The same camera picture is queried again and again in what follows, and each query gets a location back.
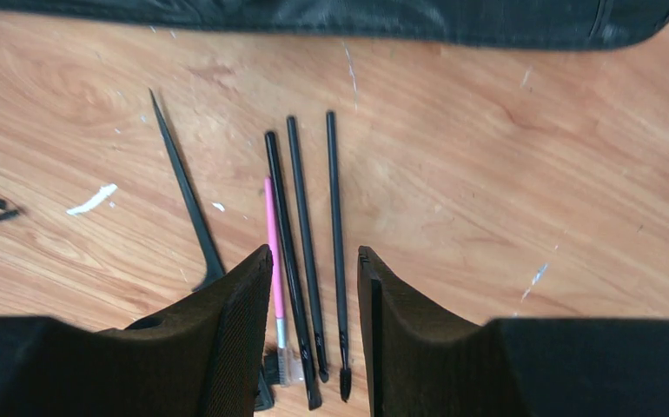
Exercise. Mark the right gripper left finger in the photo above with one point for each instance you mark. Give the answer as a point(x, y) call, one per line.
point(198, 357)

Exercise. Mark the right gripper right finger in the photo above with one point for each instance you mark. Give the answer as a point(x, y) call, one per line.
point(423, 360)

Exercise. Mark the thin black eyeliner brush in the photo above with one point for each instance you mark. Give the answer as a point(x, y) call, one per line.
point(338, 252)

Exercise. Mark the slim black shadow brush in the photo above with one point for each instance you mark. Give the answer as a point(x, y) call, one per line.
point(308, 249)

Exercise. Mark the black angled brush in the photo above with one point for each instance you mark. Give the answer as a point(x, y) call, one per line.
point(292, 274)

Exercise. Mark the black makeup brush roll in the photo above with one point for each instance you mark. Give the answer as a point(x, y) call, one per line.
point(521, 25)

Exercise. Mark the black comb brush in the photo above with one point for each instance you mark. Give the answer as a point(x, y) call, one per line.
point(213, 262)

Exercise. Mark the pink handled makeup brush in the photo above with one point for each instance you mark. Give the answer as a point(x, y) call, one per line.
point(283, 353)

